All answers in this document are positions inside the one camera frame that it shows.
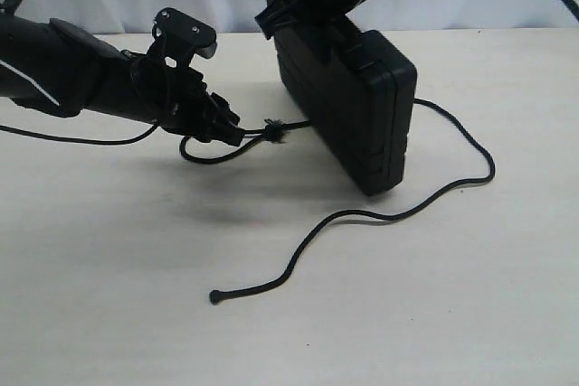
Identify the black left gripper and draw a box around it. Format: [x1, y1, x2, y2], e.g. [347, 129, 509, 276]
[128, 56, 243, 146]

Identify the black cord with knot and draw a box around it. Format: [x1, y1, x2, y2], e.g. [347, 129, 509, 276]
[179, 97, 496, 306]

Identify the black plastic carrying case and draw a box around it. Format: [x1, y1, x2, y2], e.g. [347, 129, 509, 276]
[266, 0, 417, 196]

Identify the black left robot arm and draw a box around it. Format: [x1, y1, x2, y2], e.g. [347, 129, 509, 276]
[1, 0, 244, 146]

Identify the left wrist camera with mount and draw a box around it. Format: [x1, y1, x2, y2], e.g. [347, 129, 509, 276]
[147, 7, 217, 69]

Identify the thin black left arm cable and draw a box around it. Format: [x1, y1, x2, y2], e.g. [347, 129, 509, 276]
[0, 123, 160, 146]

